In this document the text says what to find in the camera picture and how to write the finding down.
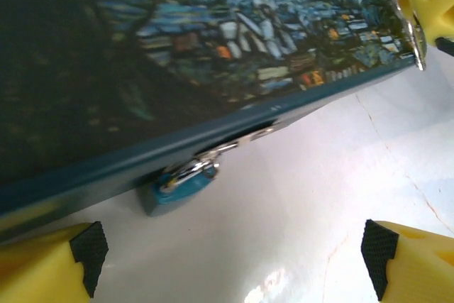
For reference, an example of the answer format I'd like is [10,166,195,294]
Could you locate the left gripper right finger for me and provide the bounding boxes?
[360,219,454,303]

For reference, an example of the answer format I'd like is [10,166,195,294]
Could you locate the small blue padlock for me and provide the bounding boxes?
[140,158,221,218]

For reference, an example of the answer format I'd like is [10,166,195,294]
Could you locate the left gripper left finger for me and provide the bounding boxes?
[0,221,109,303]

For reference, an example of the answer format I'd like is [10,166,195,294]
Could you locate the silver keys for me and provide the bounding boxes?
[384,0,441,72]

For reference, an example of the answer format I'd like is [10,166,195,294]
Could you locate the starry night print box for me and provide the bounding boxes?
[0,0,419,247]

